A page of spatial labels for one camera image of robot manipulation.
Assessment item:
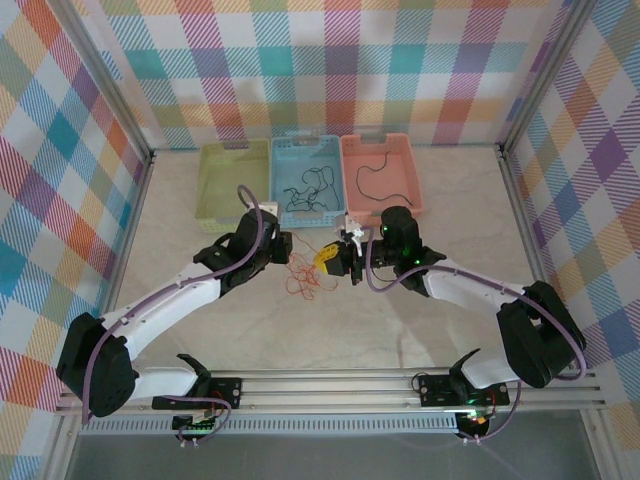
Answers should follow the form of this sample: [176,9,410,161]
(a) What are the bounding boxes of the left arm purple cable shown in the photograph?
[79,184,266,446]

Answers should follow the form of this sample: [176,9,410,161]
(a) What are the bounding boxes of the aluminium frame post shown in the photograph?
[499,0,596,151]
[58,0,154,156]

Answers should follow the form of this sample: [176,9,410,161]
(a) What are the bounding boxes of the blue perforated plastic basket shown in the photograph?
[269,133,347,229]

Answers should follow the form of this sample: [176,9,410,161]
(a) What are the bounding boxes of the thin black cable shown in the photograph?
[283,164,344,214]

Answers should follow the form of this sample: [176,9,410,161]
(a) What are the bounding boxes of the aluminium side rail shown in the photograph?
[497,143,554,289]
[88,149,157,375]

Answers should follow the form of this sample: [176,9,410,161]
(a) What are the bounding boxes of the thin orange cable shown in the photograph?
[283,233,326,301]
[294,252,342,300]

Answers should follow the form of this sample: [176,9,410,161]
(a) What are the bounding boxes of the small lit circuit board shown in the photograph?
[171,408,224,436]
[455,405,496,432]

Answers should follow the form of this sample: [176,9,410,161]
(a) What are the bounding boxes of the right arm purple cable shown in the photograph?
[366,227,589,444]

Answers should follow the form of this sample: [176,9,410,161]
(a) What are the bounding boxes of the slotted grey cable duct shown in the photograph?
[79,412,461,435]

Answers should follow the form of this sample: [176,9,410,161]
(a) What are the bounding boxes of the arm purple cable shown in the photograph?
[366,227,589,444]
[79,184,266,446]

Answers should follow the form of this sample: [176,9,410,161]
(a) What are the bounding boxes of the pink perforated plastic basket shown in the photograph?
[339,132,426,229]

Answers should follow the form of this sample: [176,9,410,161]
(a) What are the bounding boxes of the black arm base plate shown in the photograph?
[152,377,245,410]
[418,372,511,407]

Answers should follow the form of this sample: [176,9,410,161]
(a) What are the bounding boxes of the dark green cable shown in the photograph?
[355,152,415,206]

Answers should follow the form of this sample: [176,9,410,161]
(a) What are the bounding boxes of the green perforated plastic basket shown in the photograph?
[193,138,274,236]

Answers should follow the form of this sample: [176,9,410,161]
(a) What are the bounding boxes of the aluminium mounting rail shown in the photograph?
[54,372,606,416]

